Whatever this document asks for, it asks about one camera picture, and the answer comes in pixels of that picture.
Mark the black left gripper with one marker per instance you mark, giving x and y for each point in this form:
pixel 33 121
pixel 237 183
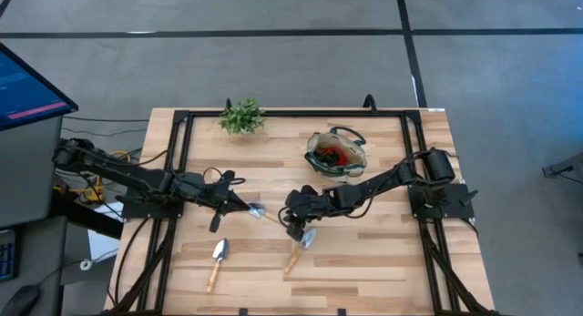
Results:
pixel 196 188

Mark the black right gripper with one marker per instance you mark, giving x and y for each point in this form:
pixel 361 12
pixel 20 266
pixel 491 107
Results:
pixel 325 202

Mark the red black gardening glove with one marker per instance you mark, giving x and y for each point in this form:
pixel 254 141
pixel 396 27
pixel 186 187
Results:
pixel 334 153

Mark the cream green canvas garden bag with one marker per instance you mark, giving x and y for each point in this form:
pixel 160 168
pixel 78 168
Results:
pixel 314 143

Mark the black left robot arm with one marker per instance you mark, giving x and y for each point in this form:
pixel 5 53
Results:
pixel 118 170

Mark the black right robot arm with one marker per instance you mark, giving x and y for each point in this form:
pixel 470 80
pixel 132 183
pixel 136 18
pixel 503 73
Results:
pixel 382 184

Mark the green plant in white pot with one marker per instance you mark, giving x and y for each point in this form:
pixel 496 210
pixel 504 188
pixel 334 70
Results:
pixel 241 118

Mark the white paper sheet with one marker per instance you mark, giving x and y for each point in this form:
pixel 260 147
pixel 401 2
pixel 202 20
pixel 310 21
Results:
pixel 102 243

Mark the black cart leg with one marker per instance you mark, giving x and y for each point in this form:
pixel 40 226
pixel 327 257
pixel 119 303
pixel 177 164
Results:
pixel 86 218

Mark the grey computer cabinet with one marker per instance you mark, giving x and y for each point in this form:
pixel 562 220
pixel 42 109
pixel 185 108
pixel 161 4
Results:
pixel 27 170

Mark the black keyboard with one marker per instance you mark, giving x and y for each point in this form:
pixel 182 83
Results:
pixel 7 257

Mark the blue computer monitor screen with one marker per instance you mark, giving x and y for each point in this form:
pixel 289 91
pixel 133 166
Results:
pixel 27 93

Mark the black computer mouse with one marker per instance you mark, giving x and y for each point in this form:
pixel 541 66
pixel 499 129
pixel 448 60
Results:
pixel 18 302

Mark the grey metal stand leg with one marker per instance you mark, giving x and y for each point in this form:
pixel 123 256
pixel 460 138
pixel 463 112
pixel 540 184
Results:
pixel 569 166

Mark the black metal table frame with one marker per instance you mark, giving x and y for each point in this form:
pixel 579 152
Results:
pixel 296 113

